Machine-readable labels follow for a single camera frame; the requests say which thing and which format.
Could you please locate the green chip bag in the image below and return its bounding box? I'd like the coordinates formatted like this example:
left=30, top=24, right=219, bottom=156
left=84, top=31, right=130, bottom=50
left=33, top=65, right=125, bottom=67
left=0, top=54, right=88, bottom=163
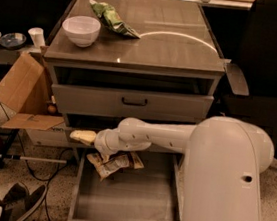
left=89, top=0, right=140, bottom=39

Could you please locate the grey bottom drawer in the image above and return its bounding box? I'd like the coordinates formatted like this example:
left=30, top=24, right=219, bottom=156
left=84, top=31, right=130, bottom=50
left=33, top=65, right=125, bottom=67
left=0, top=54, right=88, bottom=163
left=65, top=149, right=182, bottom=221

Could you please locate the grey drawer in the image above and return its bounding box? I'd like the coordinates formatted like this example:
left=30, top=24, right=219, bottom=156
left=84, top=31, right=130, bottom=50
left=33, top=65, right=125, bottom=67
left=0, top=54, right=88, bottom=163
left=70, top=117, right=195, bottom=155
left=52, top=84, right=214, bottom=123
left=65, top=149, right=182, bottom=221

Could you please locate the dark sneaker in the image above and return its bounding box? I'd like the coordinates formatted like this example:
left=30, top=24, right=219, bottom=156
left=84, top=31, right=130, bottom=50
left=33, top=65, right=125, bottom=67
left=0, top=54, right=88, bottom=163
left=0, top=182, right=30, bottom=207

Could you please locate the grey drawer cabinet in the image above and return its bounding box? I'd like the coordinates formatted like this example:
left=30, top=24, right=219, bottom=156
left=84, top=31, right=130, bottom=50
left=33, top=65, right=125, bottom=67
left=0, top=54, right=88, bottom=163
left=31, top=0, right=235, bottom=180

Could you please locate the small orange ball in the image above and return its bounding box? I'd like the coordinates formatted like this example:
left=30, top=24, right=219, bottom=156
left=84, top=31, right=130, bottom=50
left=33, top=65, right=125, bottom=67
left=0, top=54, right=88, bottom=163
left=47, top=104, right=57, bottom=115

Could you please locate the black stand with white bar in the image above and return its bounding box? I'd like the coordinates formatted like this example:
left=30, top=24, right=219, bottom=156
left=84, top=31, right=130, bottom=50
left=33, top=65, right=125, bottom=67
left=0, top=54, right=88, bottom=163
left=0, top=129, right=69, bottom=168

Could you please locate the black office chair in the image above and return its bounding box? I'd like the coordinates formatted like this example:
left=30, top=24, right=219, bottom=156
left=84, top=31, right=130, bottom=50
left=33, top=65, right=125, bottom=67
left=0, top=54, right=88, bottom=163
left=217, top=0, right=277, bottom=159

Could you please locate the brown cardboard box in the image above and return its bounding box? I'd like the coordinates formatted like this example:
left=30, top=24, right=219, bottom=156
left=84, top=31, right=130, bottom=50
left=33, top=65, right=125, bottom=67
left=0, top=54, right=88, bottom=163
left=0, top=51, right=64, bottom=131

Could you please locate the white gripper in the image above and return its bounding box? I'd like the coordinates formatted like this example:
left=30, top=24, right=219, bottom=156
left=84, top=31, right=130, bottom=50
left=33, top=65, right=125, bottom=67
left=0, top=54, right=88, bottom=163
left=70, top=129, right=120, bottom=161

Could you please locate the grey sneaker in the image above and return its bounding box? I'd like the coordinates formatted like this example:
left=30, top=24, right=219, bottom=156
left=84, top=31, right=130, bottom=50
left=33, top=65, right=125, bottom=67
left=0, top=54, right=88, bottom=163
left=3, top=185, right=47, bottom=221

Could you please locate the grey middle drawer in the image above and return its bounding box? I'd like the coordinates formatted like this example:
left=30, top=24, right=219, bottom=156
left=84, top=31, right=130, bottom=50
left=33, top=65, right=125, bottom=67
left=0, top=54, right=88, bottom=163
left=70, top=117, right=195, bottom=155

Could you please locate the white box with print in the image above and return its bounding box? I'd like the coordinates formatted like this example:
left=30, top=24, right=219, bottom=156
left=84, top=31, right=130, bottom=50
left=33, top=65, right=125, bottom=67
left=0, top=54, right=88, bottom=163
left=26, top=123, right=70, bottom=148

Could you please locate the low grey shelf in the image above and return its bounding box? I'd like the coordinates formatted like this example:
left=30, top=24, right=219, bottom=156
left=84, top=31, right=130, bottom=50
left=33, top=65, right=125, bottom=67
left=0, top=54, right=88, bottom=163
left=0, top=45, right=41, bottom=65

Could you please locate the blue patterned bowl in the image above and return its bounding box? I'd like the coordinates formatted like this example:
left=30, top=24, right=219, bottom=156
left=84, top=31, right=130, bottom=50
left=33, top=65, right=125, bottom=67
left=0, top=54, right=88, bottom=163
left=0, top=32, right=26, bottom=50

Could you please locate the grey top drawer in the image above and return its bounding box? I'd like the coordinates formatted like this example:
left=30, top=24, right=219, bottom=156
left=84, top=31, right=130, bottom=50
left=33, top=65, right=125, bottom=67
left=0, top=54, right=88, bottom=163
left=52, top=84, right=214, bottom=123

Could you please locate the white paper cup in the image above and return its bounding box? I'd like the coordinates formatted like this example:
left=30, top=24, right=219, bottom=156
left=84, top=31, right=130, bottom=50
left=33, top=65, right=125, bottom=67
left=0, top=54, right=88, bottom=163
left=28, top=27, right=45, bottom=48

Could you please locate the black floor cable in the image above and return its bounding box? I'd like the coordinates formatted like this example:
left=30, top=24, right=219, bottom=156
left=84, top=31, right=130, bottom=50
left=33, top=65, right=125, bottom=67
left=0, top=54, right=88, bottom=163
left=0, top=79, right=84, bottom=221

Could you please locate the brown chip bag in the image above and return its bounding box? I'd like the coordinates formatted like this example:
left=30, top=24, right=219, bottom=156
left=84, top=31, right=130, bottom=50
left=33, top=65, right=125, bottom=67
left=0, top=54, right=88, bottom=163
left=86, top=151, right=144, bottom=180

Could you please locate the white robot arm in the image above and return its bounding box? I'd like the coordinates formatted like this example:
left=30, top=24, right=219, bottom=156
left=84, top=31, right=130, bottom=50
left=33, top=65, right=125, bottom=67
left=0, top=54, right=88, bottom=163
left=70, top=116, right=275, bottom=221

